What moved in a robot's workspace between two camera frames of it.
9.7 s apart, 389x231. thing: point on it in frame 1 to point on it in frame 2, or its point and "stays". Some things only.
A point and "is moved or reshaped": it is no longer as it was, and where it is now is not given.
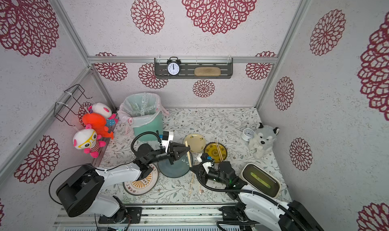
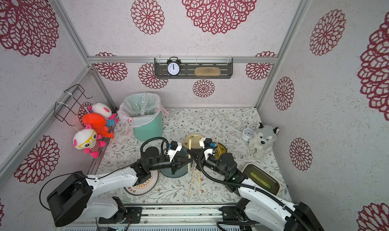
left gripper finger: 177,153 to 181,162
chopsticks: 192,179 stays
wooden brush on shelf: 207,71 stays
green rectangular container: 261,180 stays
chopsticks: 188,155 is moved or reshaped
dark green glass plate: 180,167 stays
